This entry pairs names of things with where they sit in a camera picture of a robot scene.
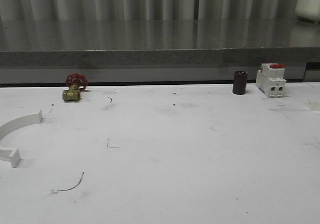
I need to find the white half-ring pipe clamp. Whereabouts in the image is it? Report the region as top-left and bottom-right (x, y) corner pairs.
(0, 109), (43, 169)

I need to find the dark brown cylindrical coupling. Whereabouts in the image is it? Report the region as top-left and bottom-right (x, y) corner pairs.
(232, 71), (248, 95)

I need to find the brass valve red handwheel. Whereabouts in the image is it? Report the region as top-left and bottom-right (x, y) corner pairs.
(62, 73), (88, 101)

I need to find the white container in background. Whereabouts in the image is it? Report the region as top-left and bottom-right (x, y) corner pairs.
(295, 0), (320, 22)

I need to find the white circuit breaker red switch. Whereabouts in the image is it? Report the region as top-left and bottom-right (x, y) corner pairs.
(255, 63), (287, 98)

